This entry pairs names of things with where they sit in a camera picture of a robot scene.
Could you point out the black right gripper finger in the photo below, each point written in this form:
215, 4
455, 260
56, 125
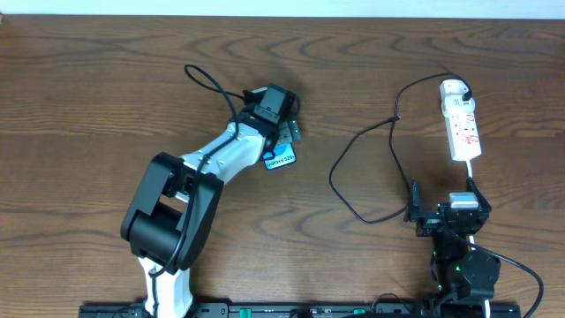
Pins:
415, 205
471, 187

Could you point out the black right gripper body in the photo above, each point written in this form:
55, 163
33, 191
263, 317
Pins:
448, 219

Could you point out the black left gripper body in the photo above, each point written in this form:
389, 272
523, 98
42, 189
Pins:
290, 131

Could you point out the blue Galaxy smartphone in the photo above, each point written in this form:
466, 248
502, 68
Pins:
281, 156

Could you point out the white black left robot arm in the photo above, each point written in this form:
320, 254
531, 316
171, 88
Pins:
170, 217

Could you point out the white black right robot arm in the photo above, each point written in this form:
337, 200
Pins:
466, 277

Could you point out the white USB charger adapter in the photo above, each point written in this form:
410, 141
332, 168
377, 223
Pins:
456, 98

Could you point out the white power strip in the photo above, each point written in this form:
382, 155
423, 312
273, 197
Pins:
462, 131

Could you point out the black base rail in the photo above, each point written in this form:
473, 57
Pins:
386, 308

